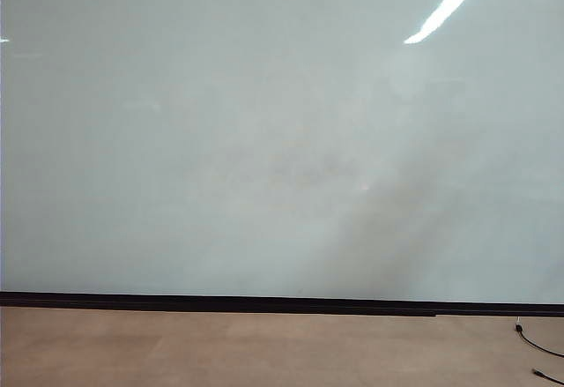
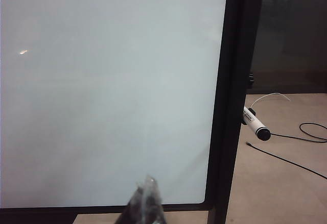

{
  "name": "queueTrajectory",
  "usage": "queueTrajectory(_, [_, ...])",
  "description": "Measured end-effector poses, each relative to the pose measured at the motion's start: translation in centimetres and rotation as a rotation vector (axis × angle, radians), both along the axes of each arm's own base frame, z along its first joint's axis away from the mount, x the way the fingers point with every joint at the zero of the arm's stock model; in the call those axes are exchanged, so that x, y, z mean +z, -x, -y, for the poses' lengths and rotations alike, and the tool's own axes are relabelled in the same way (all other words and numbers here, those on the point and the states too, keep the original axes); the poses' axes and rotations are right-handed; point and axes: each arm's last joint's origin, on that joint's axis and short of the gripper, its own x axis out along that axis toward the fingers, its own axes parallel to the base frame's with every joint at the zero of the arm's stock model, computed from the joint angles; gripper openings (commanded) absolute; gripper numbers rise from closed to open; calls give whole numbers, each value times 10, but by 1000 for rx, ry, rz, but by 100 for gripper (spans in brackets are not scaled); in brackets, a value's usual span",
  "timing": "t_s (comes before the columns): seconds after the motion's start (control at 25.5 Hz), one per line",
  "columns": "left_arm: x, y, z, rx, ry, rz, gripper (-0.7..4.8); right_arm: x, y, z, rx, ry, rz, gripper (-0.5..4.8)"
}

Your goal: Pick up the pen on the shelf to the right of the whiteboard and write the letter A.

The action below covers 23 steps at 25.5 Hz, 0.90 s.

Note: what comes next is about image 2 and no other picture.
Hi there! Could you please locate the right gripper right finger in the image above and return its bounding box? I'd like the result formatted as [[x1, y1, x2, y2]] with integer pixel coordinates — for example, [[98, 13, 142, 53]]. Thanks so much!
[[143, 173, 167, 224]]

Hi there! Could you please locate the thin white wire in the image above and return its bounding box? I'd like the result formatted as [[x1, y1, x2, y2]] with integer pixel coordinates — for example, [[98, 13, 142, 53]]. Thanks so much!
[[251, 92, 291, 108]]

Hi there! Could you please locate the white marker pen black cap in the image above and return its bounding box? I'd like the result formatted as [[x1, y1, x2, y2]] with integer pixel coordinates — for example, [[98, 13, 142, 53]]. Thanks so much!
[[242, 106, 272, 141]]

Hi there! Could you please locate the black cable with plug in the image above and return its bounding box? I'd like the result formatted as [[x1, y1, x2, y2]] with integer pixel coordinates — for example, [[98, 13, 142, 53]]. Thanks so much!
[[270, 122, 327, 143]]

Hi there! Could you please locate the white whiteboard with black frame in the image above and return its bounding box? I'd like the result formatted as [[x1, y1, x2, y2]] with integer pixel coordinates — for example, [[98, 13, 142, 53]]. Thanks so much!
[[0, 0, 266, 224]]

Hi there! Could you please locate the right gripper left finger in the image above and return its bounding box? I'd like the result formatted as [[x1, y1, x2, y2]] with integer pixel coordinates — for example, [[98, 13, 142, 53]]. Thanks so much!
[[116, 185, 147, 224]]

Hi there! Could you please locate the thin black cable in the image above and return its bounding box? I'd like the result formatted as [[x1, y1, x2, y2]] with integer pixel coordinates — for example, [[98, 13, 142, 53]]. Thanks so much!
[[246, 141, 327, 179]]

